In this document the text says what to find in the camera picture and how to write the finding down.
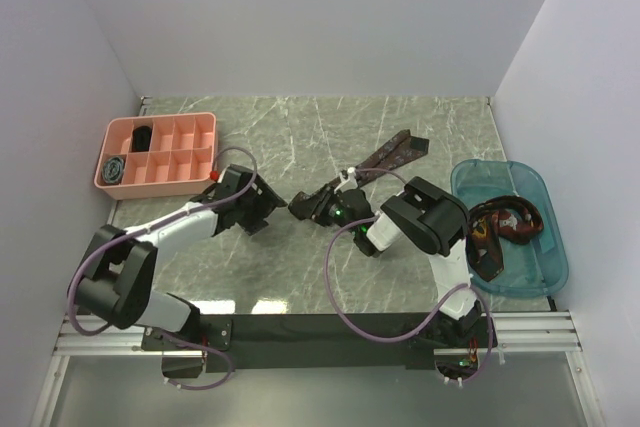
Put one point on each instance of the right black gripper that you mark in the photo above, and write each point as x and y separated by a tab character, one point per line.
326	199

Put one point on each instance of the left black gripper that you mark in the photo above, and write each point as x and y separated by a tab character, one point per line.
268	200

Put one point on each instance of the brown blue floral tie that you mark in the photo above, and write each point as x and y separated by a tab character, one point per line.
403	148

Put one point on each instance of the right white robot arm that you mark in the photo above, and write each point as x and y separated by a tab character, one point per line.
437	224

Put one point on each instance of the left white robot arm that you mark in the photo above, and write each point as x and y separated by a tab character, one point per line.
115	278

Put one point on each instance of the pink compartment organizer tray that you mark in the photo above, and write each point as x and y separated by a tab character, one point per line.
181	156

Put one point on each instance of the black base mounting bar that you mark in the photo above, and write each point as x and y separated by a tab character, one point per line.
271	341

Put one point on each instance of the black rolled tie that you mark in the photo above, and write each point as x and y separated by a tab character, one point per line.
141	139

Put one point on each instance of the grey patterned rolled tie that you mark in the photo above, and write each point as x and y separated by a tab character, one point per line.
112	170

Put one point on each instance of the dark red patterned tie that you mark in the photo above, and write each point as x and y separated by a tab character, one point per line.
509	217

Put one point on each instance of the teal transparent plastic bin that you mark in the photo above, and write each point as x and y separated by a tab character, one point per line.
537	269

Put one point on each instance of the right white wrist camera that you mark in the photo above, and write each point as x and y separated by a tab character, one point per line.
347	180

